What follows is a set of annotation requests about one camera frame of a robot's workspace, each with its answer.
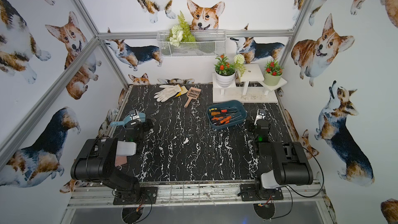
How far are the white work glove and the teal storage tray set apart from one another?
0.28m

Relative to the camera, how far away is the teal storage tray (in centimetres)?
97

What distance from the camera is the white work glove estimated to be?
1124mm
